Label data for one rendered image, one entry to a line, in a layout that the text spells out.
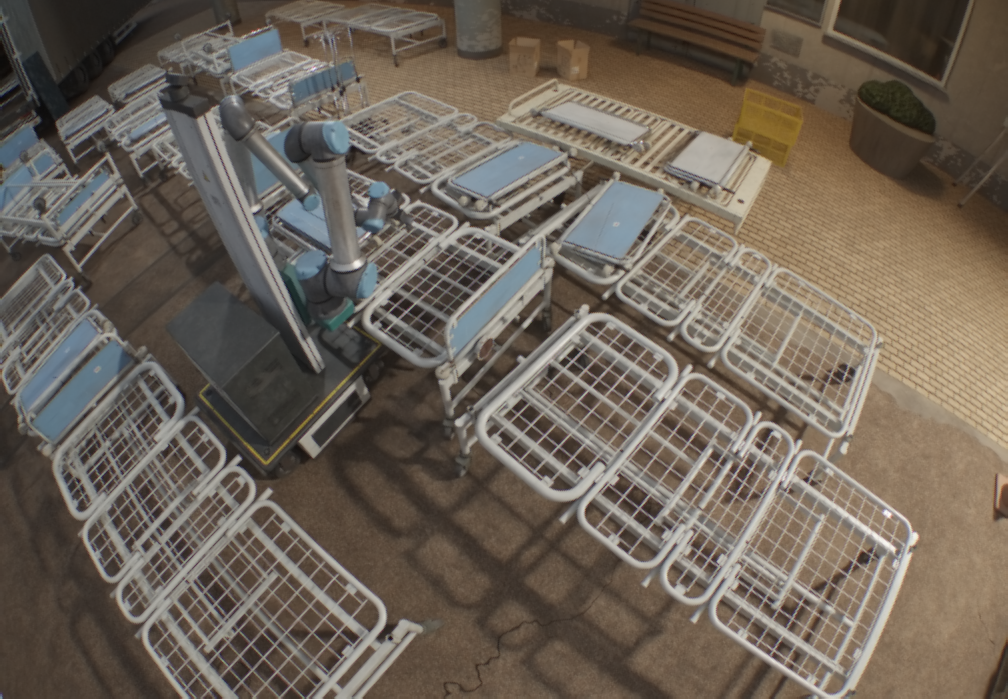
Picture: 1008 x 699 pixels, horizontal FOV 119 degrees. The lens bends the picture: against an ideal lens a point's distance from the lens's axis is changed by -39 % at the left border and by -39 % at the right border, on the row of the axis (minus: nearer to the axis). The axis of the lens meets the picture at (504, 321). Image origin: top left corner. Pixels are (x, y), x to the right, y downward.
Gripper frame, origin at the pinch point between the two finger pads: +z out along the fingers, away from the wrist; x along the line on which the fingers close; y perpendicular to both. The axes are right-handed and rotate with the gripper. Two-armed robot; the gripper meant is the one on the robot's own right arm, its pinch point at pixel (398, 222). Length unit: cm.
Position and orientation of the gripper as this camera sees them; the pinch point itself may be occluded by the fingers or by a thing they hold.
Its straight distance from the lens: 246.4
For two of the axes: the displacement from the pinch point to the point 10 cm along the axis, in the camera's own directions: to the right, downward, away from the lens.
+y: -4.2, 8.9, -2.0
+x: 9.1, 3.8, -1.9
